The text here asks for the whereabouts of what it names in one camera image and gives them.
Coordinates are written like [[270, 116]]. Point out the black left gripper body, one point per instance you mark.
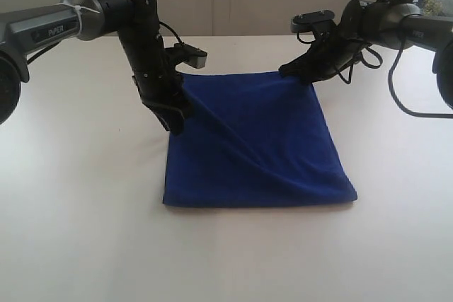
[[154, 75]]

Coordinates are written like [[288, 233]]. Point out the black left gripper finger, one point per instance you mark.
[[171, 118], [181, 101]]

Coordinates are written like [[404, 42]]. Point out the green tree outside window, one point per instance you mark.
[[432, 7]]

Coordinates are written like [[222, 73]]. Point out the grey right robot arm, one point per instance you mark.
[[393, 24]]

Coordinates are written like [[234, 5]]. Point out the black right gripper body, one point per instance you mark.
[[341, 47]]

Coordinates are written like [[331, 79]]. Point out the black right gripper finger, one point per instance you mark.
[[295, 67], [308, 77]]

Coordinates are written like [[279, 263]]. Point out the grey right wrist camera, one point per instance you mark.
[[316, 22]]

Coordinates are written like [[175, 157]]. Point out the blue microfiber towel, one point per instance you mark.
[[254, 141]]

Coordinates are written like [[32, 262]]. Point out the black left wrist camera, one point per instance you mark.
[[187, 54]]

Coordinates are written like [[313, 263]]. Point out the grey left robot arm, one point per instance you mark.
[[27, 34]]

